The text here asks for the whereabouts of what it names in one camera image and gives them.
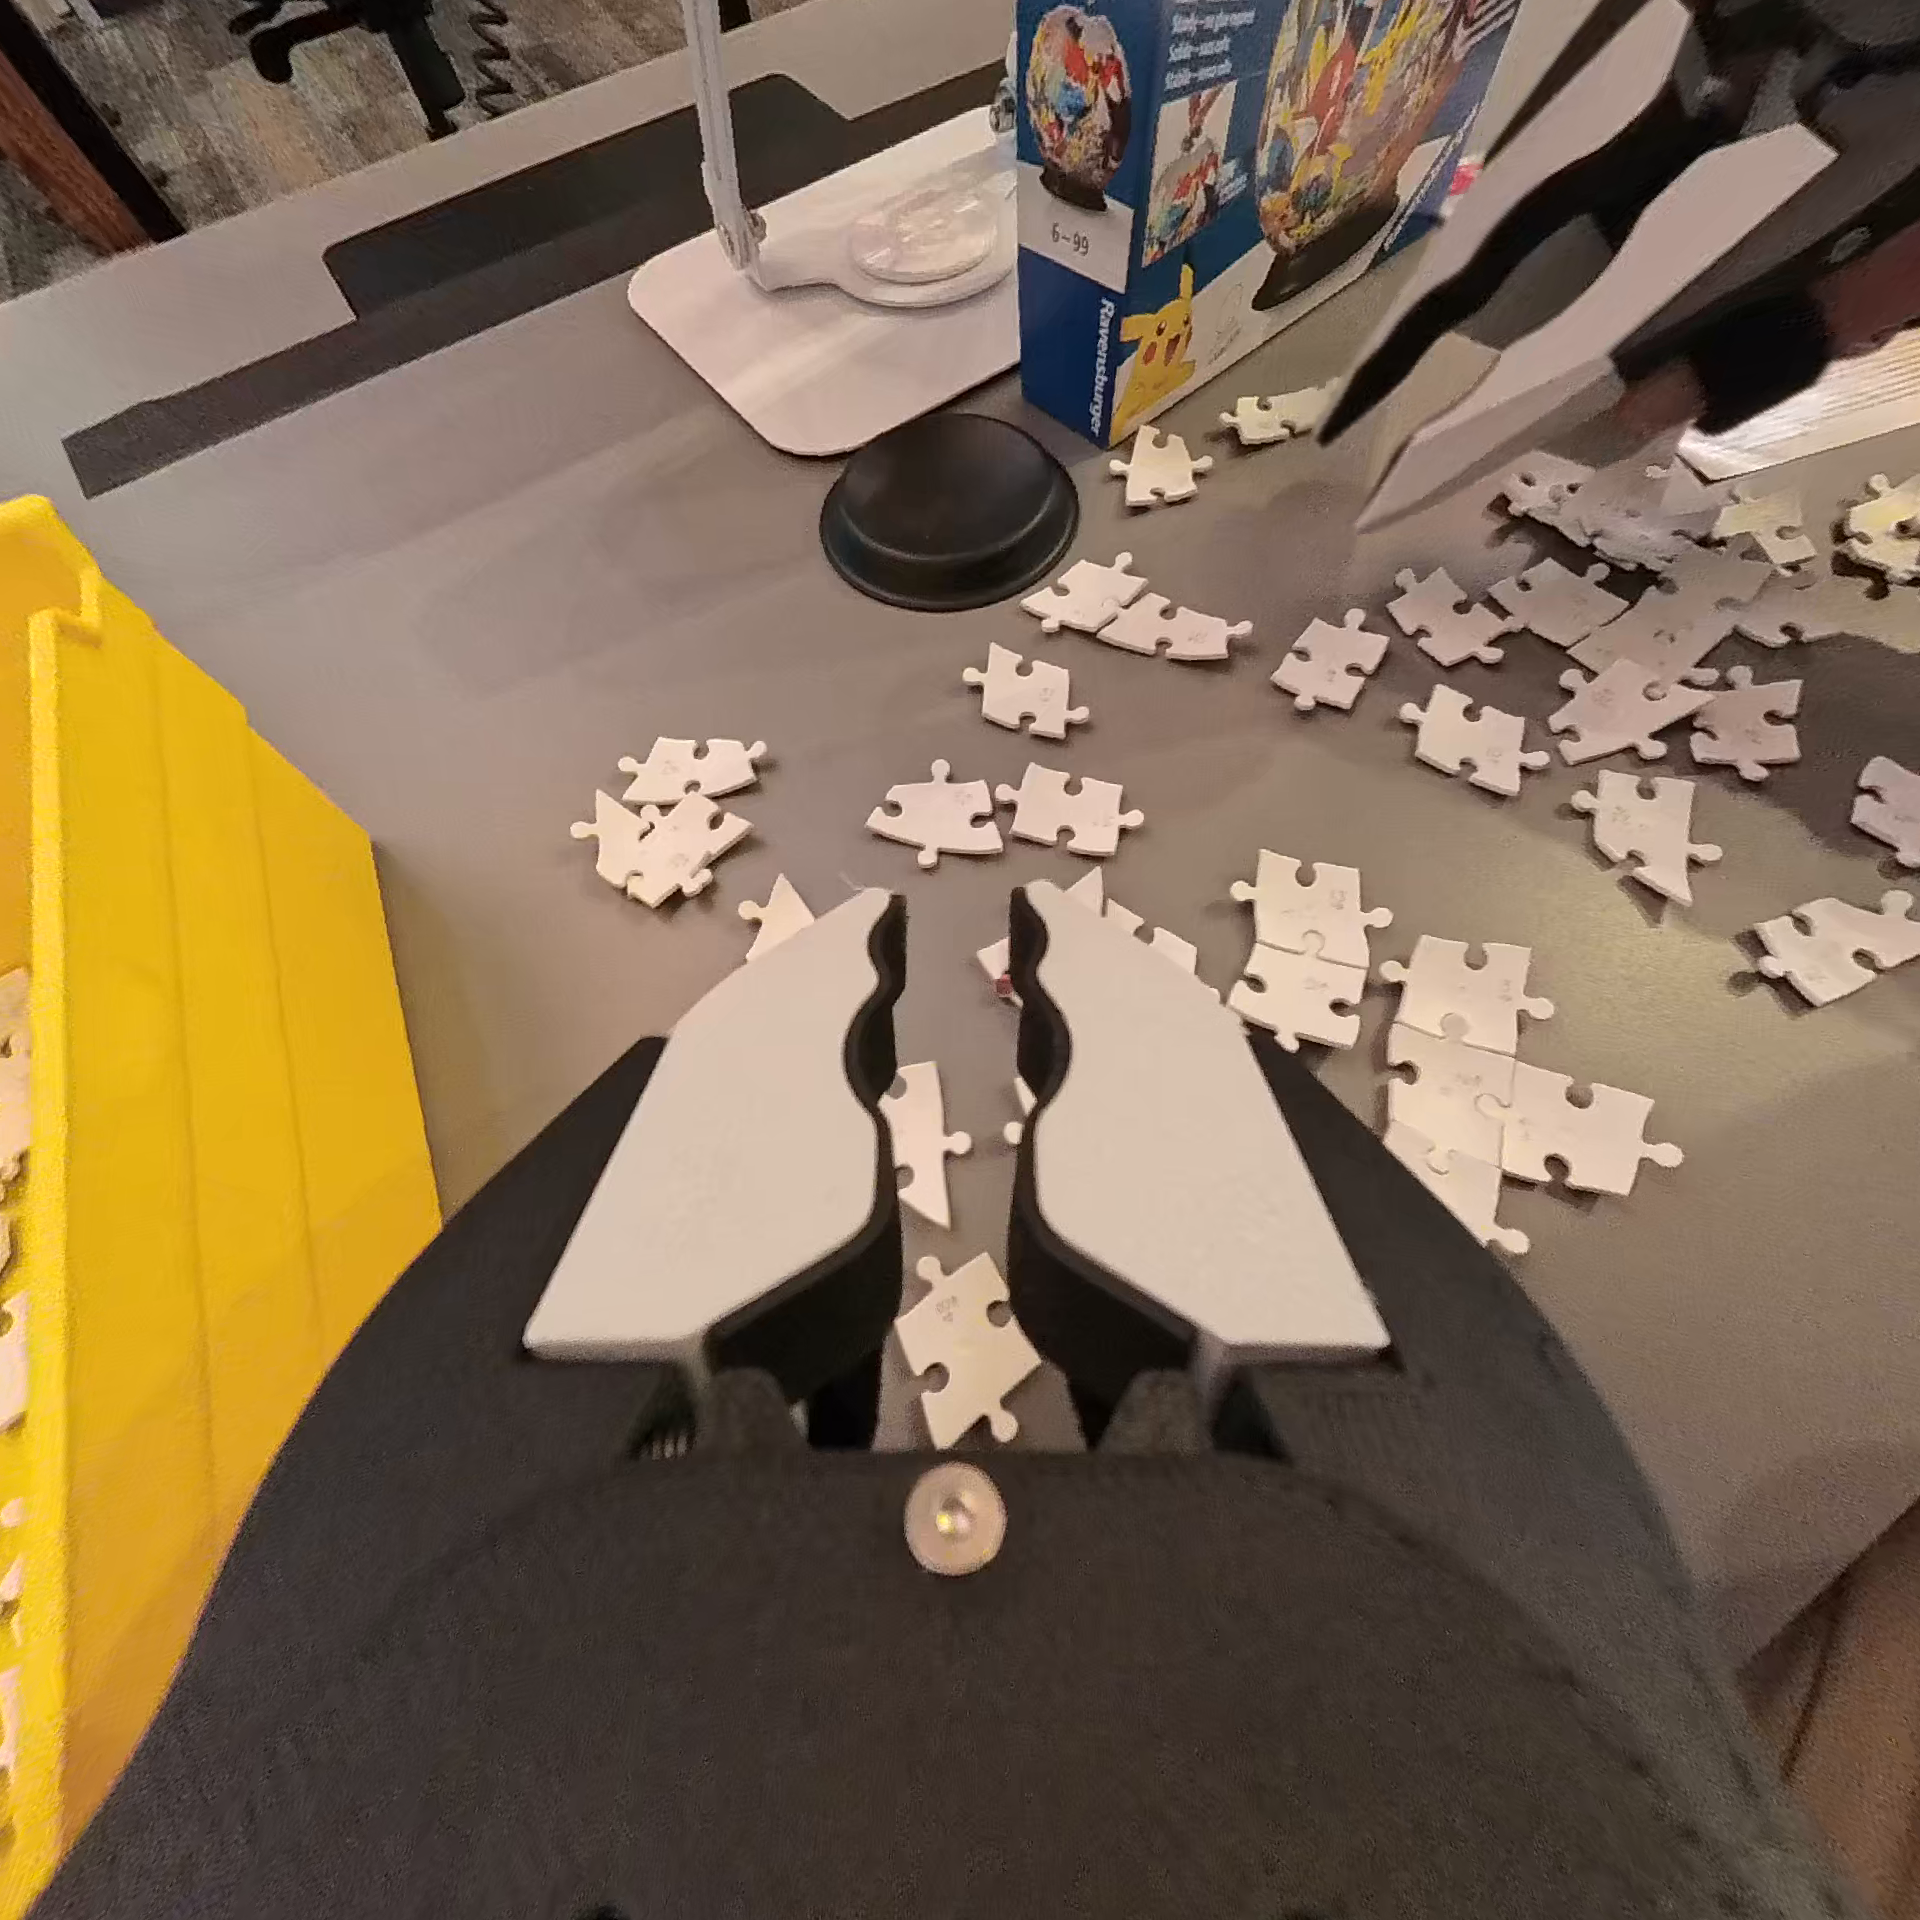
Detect black office chair base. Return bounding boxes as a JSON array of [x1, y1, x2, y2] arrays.
[[227, 0, 519, 139]]

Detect khaki pants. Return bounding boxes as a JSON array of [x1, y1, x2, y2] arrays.
[[1748, 1544, 1920, 1920]]

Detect round black puzzle stand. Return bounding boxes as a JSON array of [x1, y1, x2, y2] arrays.
[[816, 410, 1082, 612]]

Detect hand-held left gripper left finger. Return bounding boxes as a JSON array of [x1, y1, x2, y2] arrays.
[[523, 889, 910, 1454]]

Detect clear round plastic disc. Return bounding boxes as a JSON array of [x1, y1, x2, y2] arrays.
[[844, 180, 1020, 308]]

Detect brown wooden furniture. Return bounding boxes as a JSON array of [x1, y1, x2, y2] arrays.
[[0, 37, 187, 257]]

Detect white puzzle pieces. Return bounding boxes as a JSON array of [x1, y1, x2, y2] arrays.
[[567, 381, 1920, 1454]]

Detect joined puzzle ball section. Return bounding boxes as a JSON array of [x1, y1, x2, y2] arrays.
[[1228, 848, 1685, 1253]]

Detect white lamp base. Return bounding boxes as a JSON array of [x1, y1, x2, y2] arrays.
[[630, 0, 1058, 456]]

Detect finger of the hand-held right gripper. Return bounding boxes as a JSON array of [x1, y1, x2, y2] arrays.
[[1356, 122, 1840, 534], [1319, 0, 1704, 447]]

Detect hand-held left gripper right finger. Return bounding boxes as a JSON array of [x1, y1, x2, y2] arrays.
[[1006, 885, 1398, 1454]]

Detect blue puzzle box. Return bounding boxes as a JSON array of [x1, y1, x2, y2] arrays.
[[1014, 0, 1523, 447]]

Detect yellow plastic bin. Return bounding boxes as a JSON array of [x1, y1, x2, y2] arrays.
[[0, 491, 445, 1920]]

